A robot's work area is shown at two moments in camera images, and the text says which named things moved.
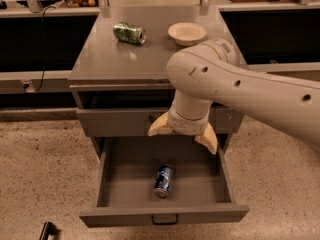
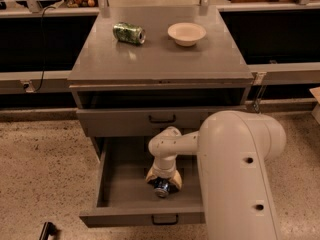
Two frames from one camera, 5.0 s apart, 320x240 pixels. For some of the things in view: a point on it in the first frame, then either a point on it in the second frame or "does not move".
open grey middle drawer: x=202 y=190 does not move
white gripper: x=185 y=126 → x=164 y=171
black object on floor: x=48 y=229 does not move
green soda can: x=127 y=32 does not move
